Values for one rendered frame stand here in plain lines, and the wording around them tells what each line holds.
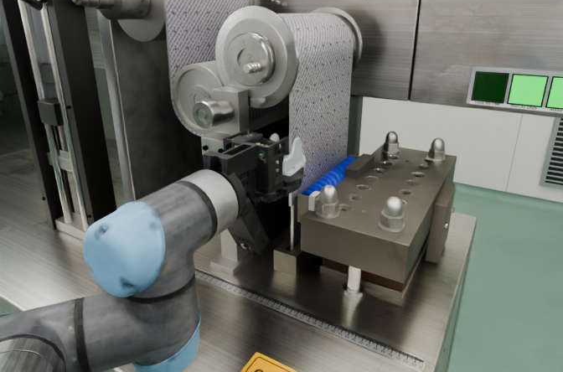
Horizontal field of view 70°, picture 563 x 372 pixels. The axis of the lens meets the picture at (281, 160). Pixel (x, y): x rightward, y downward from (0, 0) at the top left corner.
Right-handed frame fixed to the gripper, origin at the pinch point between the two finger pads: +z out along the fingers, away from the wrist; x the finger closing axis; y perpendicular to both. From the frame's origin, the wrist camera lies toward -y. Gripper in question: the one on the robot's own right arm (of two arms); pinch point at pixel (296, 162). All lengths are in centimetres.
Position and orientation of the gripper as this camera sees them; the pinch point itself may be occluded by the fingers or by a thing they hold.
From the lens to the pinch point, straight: 64.6
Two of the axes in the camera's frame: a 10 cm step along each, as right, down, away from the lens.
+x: -8.6, -1.8, 4.8
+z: 5.1, -3.0, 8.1
